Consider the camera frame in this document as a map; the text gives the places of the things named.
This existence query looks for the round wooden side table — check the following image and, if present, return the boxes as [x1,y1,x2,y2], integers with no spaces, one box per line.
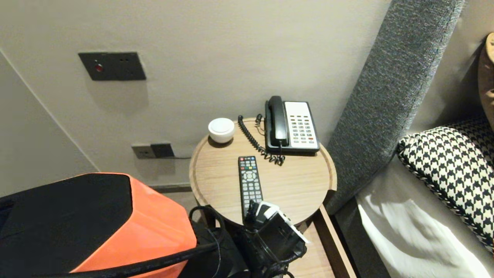
[189,118,337,229]

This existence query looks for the white bedding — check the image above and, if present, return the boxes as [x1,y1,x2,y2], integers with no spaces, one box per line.
[355,154,494,278]

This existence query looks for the tan brown cushion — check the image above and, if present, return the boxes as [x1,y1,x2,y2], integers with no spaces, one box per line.
[478,33,494,132]

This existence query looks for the dark grey bed base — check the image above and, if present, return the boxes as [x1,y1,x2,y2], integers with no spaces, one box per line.
[334,197,390,278]

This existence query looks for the black coiled telephone cord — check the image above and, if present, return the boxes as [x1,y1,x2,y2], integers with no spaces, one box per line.
[237,114,286,166]

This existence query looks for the black and white desk telephone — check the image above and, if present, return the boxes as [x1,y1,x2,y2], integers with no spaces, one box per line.
[265,100,320,156]

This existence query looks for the beige upholstered headboard panel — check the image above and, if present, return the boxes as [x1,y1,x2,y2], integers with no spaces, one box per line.
[409,0,494,135]

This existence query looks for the black white houndstooth pillow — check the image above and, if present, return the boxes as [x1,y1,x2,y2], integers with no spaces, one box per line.
[397,118,494,253]

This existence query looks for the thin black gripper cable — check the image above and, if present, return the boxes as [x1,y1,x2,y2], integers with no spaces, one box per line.
[188,206,227,278]

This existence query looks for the black and white wrist camera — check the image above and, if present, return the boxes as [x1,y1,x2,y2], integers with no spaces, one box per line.
[244,200,309,267]

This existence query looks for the black telephone handset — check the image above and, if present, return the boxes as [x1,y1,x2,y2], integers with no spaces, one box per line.
[267,96,289,147]

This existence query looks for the grey brown baseboard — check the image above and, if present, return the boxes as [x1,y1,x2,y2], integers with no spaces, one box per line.
[149,184,192,193]

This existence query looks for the grey wall socket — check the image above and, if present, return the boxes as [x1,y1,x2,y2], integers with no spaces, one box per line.
[131,144,157,159]

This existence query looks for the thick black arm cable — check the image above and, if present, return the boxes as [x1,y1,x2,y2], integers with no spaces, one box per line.
[35,241,220,278]

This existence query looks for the wooden curved-front drawer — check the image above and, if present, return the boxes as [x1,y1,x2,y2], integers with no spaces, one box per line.
[286,205,357,278]

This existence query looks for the grey fabric headboard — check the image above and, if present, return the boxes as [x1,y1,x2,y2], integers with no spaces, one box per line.
[326,0,465,215]

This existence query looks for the white round bowl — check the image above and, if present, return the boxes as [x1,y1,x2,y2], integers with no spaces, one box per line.
[208,117,235,144]

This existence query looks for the dark wall switch panel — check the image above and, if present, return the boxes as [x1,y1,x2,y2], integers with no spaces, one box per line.
[78,52,147,81]

